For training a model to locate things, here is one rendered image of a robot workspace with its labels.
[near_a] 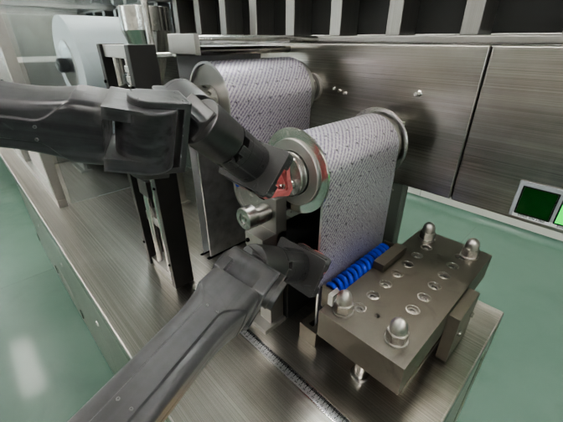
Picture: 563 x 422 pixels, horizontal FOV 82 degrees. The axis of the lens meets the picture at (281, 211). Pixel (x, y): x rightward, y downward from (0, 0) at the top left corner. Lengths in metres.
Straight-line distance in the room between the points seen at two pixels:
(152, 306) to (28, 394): 1.30
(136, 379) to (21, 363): 1.95
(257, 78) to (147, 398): 0.59
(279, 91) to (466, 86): 0.36
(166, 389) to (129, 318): 0.55
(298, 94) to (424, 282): 0.48
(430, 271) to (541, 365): 1.54
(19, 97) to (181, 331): 0.24
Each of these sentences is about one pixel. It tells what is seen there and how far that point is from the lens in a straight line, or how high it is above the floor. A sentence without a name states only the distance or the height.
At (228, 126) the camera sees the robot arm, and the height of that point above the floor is 1.36.
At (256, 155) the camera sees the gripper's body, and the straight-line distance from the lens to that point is 0.41.
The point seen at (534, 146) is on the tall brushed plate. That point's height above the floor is 1.28.
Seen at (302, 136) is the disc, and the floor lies 1.32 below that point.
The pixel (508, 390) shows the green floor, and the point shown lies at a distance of 2.02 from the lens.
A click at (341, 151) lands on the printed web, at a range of 0.55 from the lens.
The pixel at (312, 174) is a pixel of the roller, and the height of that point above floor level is 1.26.
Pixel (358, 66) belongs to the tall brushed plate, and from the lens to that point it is 0.84.
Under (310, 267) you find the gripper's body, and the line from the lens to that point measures 0.53.
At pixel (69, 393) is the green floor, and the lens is 1.98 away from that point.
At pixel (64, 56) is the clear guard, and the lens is 1.36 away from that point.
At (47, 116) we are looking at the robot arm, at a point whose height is 1.39.
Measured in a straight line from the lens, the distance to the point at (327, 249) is 0.60.
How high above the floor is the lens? 1.45
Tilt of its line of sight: 28 degrees down
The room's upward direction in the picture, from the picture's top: straight up
